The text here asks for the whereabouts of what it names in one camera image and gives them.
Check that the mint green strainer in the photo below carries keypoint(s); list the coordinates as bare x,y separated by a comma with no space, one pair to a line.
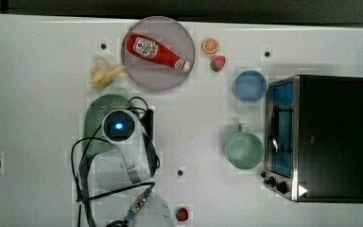
114,99

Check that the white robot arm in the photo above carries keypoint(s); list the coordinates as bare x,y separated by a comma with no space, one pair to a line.
115,174

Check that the grey round plate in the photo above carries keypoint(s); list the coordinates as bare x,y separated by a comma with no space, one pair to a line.
174,36

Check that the red ketchup bottle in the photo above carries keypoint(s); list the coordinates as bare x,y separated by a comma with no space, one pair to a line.
148,49

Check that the mint green mug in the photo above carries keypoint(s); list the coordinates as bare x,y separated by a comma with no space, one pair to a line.
244,150

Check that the orange slice toy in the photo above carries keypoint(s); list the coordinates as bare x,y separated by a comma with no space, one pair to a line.
209,46

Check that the blue bowl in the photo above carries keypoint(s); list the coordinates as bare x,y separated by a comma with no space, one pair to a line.
250,86

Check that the peeled toy banana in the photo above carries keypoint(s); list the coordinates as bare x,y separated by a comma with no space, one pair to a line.
103,73

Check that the small red strawberry toy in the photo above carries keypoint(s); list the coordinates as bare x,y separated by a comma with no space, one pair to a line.
182,214

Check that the black toaster oven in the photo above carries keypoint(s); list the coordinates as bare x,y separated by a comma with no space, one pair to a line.
314,139

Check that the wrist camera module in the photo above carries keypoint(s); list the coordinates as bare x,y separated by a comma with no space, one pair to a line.
148,122

